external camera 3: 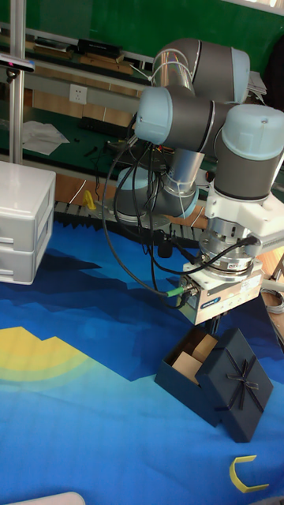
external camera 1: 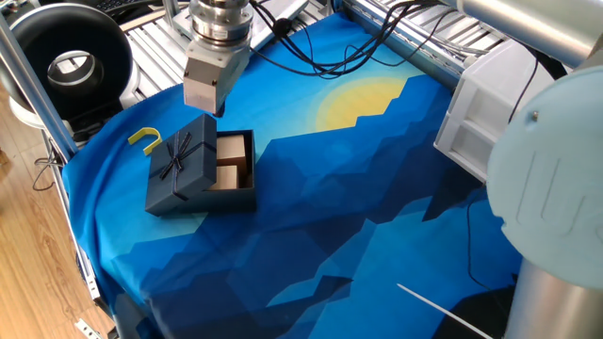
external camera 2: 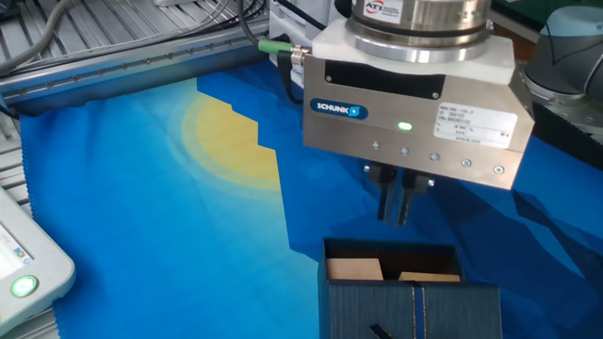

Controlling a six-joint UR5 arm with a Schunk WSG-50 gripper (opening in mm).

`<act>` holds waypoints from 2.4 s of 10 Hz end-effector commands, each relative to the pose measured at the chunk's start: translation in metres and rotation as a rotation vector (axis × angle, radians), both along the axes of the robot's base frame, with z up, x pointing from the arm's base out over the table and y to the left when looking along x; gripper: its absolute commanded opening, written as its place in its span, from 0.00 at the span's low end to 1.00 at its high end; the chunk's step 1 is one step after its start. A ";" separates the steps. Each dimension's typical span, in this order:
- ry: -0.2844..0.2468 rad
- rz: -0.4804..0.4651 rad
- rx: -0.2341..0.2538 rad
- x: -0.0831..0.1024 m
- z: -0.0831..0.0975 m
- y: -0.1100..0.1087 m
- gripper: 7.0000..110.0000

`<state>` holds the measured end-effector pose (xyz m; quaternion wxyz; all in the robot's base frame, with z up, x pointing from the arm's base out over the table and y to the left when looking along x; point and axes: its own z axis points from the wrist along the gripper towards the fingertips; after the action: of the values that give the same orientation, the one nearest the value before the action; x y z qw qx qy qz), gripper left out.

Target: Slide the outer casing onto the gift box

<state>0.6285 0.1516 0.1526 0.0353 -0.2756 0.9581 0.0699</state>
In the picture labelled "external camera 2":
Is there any black sensor cable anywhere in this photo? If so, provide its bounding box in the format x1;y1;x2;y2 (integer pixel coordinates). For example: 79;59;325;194
275;0;354;32

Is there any silver Schunk gripper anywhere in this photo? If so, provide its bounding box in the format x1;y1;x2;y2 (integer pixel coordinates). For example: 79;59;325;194
301;55;536;228

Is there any silver force torque sensor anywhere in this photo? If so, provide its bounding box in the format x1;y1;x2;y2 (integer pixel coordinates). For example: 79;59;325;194
346;0;494;65

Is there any white gripper adapter plate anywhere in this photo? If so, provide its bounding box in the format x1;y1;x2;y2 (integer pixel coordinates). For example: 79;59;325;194
311;17;517;86

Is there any white teach pendant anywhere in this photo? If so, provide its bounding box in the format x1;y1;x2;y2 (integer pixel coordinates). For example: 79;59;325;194
0;186;76;336

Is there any tall cardboard block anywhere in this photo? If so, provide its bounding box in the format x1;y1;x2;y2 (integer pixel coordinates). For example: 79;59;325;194
325;257;385;282

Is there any grey rail with screws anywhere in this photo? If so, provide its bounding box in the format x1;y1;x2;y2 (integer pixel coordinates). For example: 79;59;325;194
0;18;272;118

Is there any low cardboard block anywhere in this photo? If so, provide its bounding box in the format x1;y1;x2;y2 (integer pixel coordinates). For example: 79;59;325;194
398;271;462;283

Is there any blue landscape print tablecloth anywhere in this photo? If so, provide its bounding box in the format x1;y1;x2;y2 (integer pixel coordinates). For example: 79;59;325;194
18;58;603;339

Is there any black angled plug cable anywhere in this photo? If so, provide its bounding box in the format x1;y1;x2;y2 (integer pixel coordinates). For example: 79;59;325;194
276;50;305;105

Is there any black ridged foam mat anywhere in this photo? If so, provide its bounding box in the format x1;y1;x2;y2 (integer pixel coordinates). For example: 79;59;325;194
531;101;603;171

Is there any thick grey cable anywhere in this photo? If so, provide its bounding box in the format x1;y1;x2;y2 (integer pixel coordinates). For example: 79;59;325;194
0;0;72;76

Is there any green-tipped grey cable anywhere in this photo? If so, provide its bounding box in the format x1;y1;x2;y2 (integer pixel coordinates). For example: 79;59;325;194
237;0;312;67

